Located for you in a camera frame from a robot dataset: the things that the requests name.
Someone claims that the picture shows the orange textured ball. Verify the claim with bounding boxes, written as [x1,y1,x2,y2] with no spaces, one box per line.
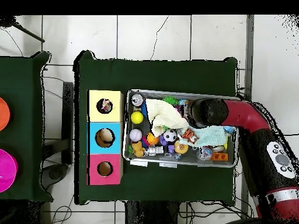
[174,141,189,155]

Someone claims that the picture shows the silver drink can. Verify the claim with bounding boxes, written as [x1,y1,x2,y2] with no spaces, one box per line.
[131,93,144,107]

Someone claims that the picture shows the orange bear plush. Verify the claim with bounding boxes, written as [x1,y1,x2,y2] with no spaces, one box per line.
[130,142,147,158]

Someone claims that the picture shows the small soccer ball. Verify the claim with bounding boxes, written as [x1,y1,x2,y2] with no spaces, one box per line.
[163,129,178,144]

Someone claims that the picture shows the black tripod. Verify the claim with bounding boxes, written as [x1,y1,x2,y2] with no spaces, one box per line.
[0,16,46,44]

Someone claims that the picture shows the large green spiky ball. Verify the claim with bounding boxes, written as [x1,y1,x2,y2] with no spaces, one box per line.
[162,96,180,106]

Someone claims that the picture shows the pink disc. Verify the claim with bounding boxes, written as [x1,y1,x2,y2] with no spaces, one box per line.
[0,149,19,193]

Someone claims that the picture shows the orange disc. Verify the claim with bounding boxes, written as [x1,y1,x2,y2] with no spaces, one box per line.
[0,97,11,132]

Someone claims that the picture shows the yellow smiley ball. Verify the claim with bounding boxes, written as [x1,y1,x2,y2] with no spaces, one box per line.
[130,111,144,124]

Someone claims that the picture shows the dark green side table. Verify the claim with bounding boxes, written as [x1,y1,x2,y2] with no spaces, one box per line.
[0,51,52,202]

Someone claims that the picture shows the pale yellow cloth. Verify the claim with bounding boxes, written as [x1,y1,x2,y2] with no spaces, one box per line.
[145,99,190,137]

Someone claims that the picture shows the dark green table cloth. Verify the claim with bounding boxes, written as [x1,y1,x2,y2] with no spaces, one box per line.
[74,50,239,206]

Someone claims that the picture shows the mint green cloth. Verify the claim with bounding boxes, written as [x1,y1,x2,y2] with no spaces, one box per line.
[193,125,230,148]

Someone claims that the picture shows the clear mesh bin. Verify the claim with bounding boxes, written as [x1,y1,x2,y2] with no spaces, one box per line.
[122,88,242,169]

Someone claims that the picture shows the small orange basketball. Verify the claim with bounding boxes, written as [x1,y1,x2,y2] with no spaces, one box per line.
[147,132,159,146]

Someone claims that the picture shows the white ball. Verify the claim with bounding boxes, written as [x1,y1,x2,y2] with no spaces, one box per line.
[129,128,143,142]

